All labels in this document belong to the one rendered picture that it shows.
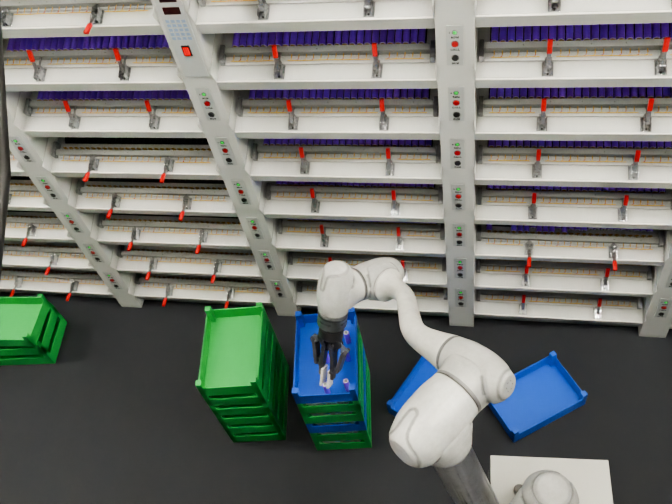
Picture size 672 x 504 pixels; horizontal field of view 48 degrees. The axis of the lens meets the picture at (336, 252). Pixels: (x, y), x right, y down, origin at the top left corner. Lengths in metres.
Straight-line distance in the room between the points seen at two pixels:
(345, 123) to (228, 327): 0.87
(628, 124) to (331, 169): 0.86
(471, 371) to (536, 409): 1.12
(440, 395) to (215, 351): 1.10
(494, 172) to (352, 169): 0.43
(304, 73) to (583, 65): 0.72
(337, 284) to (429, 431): 0.59
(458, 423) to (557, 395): 1.19
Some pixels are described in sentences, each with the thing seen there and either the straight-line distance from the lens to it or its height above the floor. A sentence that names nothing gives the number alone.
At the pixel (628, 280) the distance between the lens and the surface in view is 2.78.
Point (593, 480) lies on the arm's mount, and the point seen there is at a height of 0.24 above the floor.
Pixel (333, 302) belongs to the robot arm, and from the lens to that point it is 2.13.
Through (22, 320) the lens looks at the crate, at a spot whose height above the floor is 0.16.
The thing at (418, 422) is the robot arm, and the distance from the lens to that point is 1.68.
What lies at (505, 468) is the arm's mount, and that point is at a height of 0.24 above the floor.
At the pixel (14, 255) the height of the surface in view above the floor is 0.30.
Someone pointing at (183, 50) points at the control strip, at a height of 1.37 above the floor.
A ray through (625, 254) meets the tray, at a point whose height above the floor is 0.49.
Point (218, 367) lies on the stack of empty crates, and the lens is 2.57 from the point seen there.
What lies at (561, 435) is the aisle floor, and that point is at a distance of 2.81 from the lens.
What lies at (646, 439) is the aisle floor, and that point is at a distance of 2.85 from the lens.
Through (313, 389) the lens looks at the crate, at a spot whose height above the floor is 0.40.
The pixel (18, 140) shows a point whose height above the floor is 1.02.
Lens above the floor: 2.58
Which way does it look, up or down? 53 degrees down
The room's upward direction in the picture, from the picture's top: 14 degrees counter-clockwise
